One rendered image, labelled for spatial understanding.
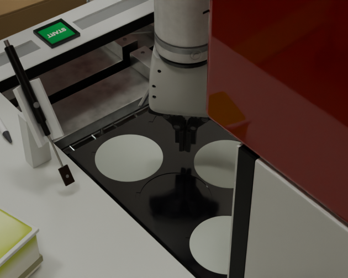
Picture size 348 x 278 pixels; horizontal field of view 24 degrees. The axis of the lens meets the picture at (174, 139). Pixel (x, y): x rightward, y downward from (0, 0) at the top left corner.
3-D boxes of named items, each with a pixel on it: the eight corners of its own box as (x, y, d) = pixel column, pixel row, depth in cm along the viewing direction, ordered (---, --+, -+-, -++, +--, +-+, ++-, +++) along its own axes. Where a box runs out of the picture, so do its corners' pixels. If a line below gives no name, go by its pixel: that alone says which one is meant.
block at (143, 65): (174, 80, 136) (174, 65, 134) (159, 88, 134) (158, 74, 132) (145, 58, 140) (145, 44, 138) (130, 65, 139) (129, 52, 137)
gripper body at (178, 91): (228, 28, 106) (225, 94, 114) (152, 22, 107) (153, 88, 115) (223, 62, 101) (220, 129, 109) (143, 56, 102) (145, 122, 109)
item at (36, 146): (69, 172, 107) (60, 95, 98) (45, 185, 106) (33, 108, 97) (45, 148, 111) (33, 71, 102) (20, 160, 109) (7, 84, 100)
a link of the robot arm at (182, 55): (226, 12, 105) (225, 32, 107) (159, 8, 106) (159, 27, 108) (220, 51, 99) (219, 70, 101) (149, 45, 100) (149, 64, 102)
